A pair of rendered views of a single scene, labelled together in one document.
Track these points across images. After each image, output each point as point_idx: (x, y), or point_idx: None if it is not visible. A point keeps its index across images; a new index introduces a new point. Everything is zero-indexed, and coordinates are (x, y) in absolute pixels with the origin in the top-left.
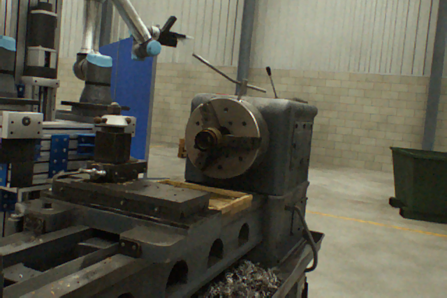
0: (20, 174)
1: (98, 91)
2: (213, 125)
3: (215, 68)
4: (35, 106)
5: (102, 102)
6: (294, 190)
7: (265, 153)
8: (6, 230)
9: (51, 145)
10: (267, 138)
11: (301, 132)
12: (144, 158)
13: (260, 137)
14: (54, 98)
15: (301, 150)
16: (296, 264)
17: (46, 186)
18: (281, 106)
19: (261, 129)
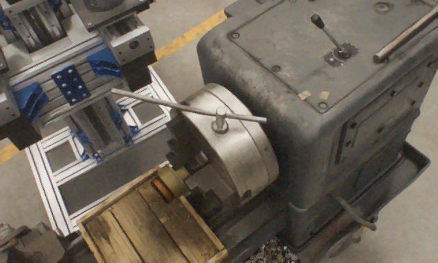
0: (23, 139)
1: None
2: (179, 161)
3: (159, 104)
4: (27, 35)
5: (104, 9)
6: (353, 170)
7: (271, 182)
8: (72, 114)
9: (55, 83)
10: (269, 174)
11: (378, 110)
12: None
13: (243, 194)
14: (47, 14)
15: (381, 121)
16: (348, 223)
17: (72, 111)
18: (300, 136)
19: (249, 179)
